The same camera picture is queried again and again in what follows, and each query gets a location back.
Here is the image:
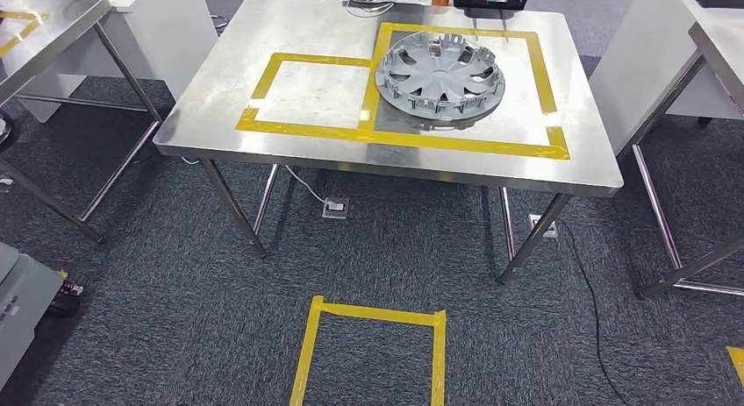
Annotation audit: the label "silver wheel hubcap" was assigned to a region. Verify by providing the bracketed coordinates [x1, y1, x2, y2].
[375, 31, 507, 123]

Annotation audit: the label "stainless steel workbench table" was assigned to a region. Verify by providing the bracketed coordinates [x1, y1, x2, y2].
[154, 0, 625, 285]

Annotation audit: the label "floor power socket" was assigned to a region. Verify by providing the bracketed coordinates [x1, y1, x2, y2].
[527, 213, 561, 240]
[321, 196, 351, 220]

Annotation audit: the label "yellow floor tape square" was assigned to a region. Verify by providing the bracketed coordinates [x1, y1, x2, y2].
[289, 294, 447, 406]

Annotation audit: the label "white table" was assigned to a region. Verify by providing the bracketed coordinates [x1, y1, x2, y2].
[17, 0, 219, 124]
[587, 0, 744, 156]

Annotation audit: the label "black machine attachment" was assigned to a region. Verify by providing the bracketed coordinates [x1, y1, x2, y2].
[45, 278, 86, 318]

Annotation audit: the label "yellow table tape marking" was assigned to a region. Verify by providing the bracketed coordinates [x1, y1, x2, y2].
[0, 9, 51, 60]

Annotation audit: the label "white floor cable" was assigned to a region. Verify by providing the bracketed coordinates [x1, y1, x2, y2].
[180, 154, 330, 207]

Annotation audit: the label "black desk cables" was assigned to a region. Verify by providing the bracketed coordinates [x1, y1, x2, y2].
[342, 0, 433, 19]

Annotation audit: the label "black floor cable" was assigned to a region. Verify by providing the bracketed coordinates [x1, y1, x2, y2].
[554, 218, 632, 406]

